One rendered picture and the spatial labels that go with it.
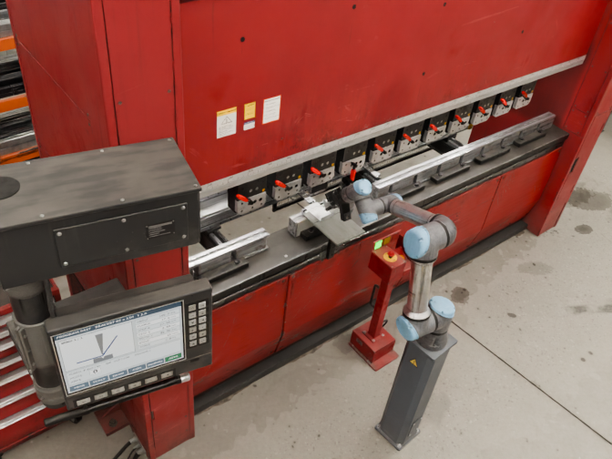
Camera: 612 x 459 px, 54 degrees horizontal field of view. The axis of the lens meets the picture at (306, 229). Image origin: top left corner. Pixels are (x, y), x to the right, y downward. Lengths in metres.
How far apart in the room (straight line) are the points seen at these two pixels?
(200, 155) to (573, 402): 2.63
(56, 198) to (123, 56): 0.47
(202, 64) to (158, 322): 0.91
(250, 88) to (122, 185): 0.94
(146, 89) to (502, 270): 3.25
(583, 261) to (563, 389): 1.28
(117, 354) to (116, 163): 0.56
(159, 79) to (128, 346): 0.78
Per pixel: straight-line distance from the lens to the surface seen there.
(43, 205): 1.52
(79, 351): 1.78
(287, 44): 2.37
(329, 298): 3.38
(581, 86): 4.46
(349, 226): 2.95
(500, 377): 3.87
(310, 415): 3.41
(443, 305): 2.68
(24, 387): 3.01
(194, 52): 2.15
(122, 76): 1.81
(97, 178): 1.58
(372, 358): 3.63
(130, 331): 1.78
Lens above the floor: 2.86
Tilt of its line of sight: 40 degrees down
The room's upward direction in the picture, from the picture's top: 8 degrees clockwise
